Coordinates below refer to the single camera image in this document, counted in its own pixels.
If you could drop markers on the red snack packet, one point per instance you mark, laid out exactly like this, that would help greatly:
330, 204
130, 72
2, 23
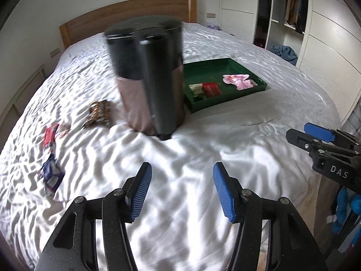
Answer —
212, 89

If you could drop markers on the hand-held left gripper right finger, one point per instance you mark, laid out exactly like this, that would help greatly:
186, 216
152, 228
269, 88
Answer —
224, 192

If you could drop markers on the pink cartoon character packet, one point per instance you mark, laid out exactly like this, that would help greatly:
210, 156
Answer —
239, 81

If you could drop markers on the green tray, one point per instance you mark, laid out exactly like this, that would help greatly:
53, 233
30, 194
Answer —
208, 70

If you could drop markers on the beige wall socket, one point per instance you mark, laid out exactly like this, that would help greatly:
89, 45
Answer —
211, 15
55, 52

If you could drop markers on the bed with white quilt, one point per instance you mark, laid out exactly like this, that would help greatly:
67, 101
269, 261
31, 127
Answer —
225, 135

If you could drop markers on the small clear candy wrapper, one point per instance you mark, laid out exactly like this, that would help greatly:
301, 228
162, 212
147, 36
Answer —
63, 130

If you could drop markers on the white wardrobe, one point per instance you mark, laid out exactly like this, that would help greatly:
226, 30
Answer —
327, 34

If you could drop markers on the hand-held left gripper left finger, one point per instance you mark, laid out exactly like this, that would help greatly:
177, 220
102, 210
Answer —
141, 192

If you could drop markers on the blue and silver snack packet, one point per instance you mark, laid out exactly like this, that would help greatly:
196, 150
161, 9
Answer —
50, 175

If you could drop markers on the blue patterned clothing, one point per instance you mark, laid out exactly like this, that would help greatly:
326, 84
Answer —
345, 214

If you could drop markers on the hanging clothes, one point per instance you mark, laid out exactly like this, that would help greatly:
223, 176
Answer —
296, 2

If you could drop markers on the small beige snack packet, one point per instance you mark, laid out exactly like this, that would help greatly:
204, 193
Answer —
196, 91

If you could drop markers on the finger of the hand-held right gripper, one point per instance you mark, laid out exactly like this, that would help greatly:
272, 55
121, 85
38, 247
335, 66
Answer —
300, 139
320, 132

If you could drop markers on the black and copper electric kettle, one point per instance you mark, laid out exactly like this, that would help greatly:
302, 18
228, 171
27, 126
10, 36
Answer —
146, 76

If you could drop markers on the brown chocolate packet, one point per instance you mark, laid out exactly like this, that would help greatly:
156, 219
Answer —
97, 114

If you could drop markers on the wooden headboard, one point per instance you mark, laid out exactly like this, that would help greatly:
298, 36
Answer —
112, 14

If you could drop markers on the small purple cloth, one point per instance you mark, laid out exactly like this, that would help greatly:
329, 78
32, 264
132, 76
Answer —
213, 26

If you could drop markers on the red and white snack pouch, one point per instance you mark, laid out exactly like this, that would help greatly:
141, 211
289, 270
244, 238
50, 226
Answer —
50, 137

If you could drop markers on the crumpled blue cloth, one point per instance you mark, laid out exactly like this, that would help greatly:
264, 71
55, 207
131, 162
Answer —
284, 54

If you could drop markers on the wooden wall panel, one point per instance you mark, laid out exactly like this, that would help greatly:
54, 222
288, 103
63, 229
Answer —
19, 101

